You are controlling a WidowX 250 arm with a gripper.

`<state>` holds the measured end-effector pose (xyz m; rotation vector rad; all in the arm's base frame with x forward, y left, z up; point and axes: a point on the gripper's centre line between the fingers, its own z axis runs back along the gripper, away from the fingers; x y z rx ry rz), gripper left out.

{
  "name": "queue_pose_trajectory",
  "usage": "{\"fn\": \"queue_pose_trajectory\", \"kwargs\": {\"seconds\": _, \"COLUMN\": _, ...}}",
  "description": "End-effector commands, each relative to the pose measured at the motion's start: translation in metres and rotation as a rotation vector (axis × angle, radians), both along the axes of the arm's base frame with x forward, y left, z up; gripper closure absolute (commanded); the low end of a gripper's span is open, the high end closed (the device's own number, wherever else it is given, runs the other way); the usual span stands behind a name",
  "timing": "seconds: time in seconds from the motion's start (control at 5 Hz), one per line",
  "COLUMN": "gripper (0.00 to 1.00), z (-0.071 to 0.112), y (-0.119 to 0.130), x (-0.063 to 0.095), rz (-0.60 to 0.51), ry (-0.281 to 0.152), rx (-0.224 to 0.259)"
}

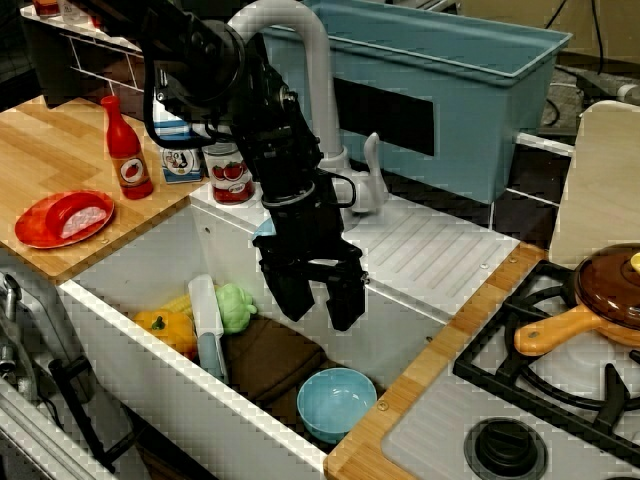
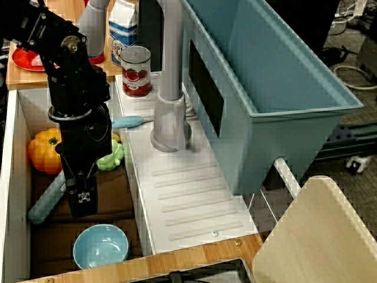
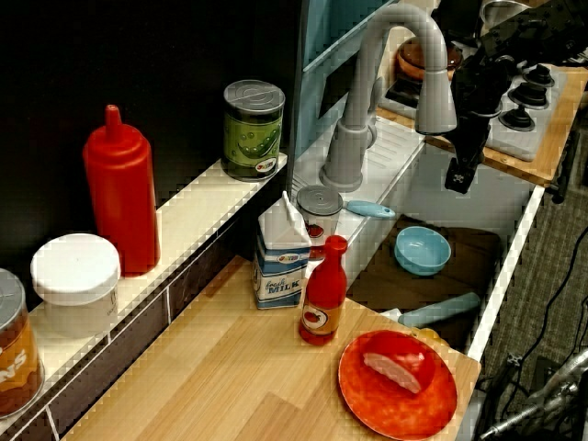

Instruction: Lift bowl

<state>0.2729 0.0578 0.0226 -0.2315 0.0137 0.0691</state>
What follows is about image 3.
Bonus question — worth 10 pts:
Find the red ketchup squeeze bottle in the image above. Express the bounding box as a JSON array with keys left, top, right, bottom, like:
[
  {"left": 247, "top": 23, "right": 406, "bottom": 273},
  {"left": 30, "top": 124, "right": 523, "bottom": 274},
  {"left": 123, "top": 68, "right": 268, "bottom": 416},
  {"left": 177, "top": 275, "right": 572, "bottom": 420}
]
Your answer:
[{"left": 82, "top": 104, "right": 162, "bottom": 277}]

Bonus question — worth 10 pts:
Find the yellow toy bell pepper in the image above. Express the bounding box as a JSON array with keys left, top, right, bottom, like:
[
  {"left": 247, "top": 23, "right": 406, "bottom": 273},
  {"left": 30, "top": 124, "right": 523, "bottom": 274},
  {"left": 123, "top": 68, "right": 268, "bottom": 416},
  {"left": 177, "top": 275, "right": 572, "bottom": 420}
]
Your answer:
[{"left": 413, "top": 325, "right": 445, "bottom": 344}]

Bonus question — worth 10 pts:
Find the copper pan with orange handle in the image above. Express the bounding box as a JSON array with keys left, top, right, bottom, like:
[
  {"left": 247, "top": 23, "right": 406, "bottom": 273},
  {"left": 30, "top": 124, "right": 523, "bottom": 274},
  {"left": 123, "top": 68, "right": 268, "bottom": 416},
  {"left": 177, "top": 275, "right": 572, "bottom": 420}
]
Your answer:
[{"left": 397, "top": 48, "right": 457, "bottom": 82}]

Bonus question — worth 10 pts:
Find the white toy sink basin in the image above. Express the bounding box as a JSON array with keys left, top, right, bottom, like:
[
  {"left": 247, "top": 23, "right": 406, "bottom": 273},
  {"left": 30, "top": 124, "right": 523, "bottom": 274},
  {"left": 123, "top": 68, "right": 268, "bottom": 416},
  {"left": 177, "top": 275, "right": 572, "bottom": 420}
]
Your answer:
[{"left": 293, "top": 114, "right": 546, "bottom": 360}]

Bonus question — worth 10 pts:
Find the gray toy faucet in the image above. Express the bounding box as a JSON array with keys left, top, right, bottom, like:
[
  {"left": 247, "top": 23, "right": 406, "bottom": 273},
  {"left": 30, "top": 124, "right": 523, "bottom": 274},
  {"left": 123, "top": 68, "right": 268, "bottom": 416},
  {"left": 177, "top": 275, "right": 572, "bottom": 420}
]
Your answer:
[{"left": 319, "top": 3, "right": 458, "bottom": 193}]

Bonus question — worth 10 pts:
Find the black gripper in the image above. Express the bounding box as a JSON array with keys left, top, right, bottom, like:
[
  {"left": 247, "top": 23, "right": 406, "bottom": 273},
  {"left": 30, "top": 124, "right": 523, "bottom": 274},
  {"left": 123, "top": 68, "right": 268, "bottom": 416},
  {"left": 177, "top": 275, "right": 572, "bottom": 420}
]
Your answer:
[{"left": 444, "top": 112, "right": 495, "bottom": 195}]

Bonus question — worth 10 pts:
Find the green peas can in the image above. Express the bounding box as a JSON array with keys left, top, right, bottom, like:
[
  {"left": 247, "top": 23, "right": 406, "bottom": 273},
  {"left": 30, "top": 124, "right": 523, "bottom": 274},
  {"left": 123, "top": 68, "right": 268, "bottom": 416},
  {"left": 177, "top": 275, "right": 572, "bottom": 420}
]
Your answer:
[{"left": 220, "top": 80, "right": 287, "bottom": 183}]

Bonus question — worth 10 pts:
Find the black stove grate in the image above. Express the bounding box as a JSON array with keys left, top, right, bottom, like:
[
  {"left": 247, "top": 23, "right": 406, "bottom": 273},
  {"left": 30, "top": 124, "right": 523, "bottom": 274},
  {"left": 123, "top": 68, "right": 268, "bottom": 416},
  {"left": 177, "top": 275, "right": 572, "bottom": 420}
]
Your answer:
[{"left": 384, "top": 77, "right": 424, "bottom": 110}]

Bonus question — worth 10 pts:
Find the white toy stove top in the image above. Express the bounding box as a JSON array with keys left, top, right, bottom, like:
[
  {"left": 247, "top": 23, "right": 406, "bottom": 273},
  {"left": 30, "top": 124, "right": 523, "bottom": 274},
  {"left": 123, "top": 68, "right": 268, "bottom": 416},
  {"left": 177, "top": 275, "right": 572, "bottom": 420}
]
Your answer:
[{"left": 477, "top": 63, "right": 576, "bottom": 163}]

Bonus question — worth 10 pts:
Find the black stove knob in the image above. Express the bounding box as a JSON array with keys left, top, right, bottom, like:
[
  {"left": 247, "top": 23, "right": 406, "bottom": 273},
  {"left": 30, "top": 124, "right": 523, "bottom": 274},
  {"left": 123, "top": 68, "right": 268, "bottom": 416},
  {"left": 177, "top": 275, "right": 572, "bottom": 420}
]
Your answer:
[
  {"left": 498, "top": 105, "right": 537, "bottom": 132},
  {"left": 507, "top": 85, "right": 550, "bottom": 109},
  {"left": 523, "top": 63, "right": 558, "bottom": 89}
]

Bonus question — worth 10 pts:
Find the white lidded jar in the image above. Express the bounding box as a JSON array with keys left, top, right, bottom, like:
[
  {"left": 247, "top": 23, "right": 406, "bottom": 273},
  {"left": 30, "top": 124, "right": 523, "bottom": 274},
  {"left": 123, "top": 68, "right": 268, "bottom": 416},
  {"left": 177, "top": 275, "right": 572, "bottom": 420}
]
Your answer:
[{"left": 29, "top": 232, "right": 121, "bottom": 339}]

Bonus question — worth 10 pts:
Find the blue handled white toy knife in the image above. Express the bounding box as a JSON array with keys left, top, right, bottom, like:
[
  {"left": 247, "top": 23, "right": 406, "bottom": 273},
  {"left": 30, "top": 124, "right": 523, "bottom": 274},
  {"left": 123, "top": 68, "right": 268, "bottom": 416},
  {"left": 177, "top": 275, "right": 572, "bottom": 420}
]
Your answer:
[{"left": 380, "top": 291, "right": 481, "bottom": 328}]

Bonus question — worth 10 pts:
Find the small red sauce bottle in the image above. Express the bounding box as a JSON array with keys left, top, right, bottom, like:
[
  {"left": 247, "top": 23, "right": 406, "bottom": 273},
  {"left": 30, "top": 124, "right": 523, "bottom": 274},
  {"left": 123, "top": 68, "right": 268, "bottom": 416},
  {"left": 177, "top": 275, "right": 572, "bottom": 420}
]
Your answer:
[{"left": 299, "top": 234, "right": 349, "bottom": 346}]

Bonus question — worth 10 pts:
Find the orange beans can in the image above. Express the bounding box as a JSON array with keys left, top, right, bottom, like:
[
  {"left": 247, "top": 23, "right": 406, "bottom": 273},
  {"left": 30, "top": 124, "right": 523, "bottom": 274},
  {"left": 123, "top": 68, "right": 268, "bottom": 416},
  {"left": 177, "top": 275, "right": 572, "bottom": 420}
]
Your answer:
[{"left": 0, "top": 268, "right": 46, "bottom": 419}]

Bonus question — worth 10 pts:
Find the toy milk carton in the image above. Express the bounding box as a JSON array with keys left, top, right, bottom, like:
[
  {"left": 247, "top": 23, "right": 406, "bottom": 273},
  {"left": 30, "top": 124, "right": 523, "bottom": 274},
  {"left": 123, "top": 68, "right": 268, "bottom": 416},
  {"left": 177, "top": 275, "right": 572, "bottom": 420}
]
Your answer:
[{"left": 253, "top": 190, "right": 312, "bottom": 311}]

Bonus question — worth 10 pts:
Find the metal bowl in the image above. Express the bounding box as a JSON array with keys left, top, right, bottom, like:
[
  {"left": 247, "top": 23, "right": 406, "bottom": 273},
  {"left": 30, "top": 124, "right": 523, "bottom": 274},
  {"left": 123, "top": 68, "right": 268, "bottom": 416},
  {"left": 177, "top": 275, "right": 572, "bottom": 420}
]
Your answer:
[{"left": 480, "top": 0, "right": 538, "bottom": 28}]

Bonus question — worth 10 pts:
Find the brown glass pan lid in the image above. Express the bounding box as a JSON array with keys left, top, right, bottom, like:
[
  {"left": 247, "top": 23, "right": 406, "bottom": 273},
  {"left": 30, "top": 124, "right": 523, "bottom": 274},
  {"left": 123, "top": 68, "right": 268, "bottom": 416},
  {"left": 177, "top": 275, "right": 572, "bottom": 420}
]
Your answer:
[{"left": 400, "top": 37, "right": 463, "bottom": 66}]

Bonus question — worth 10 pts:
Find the gray metal stand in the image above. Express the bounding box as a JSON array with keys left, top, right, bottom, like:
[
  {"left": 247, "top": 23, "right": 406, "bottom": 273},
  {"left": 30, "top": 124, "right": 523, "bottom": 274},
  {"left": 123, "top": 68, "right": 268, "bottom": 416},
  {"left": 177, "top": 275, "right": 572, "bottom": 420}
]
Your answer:
[{"left": 477, "top": 348, "right": 588, "bottom": 441}]

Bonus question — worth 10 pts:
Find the blue brush handle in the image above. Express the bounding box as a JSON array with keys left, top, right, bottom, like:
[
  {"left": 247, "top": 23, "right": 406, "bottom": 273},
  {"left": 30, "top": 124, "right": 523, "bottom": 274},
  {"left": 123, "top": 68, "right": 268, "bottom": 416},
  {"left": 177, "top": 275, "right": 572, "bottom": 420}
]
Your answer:
[{"left": 345, "top": 199, "right": 396, "bottom": 221}]

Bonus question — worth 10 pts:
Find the orange plastic plate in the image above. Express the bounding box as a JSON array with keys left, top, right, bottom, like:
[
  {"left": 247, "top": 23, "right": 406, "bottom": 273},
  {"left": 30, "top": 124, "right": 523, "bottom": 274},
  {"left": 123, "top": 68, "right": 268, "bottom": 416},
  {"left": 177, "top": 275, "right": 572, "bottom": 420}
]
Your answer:
[{"left": 338, "top": 329, "right": 459, "bottom": 437}]

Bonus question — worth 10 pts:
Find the light blue plastic bowl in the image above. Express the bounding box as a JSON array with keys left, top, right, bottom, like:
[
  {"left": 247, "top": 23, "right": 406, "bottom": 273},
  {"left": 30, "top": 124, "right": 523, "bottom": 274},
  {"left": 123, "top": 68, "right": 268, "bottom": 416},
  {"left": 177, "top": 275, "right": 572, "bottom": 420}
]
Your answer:
[{"left": 394, "top": 225, "right": 452, "bottom": 277}]

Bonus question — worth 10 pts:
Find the white shelf ledge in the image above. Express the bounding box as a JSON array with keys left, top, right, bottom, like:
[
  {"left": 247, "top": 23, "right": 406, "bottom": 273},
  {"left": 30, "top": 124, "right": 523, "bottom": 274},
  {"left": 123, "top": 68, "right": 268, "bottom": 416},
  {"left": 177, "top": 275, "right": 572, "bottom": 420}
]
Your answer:
[{"left": 0, "top": 153, "right": 288, "bottom": 417}]

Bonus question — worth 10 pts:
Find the small tomato can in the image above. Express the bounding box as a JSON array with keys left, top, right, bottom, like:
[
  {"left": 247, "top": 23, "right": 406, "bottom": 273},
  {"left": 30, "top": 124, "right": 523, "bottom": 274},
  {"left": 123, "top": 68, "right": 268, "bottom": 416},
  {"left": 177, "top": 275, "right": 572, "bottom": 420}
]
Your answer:
[{"left": 296, "top": 185, "right": 345, "bottom": 262}]

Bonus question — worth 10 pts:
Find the red white toy food slice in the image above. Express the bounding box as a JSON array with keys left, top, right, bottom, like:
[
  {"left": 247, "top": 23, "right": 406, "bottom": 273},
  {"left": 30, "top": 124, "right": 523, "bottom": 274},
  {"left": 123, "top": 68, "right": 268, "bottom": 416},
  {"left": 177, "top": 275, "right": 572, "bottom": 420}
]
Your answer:
[{"left": 362, "top": 331, "right": 436, "bottom": 395}]

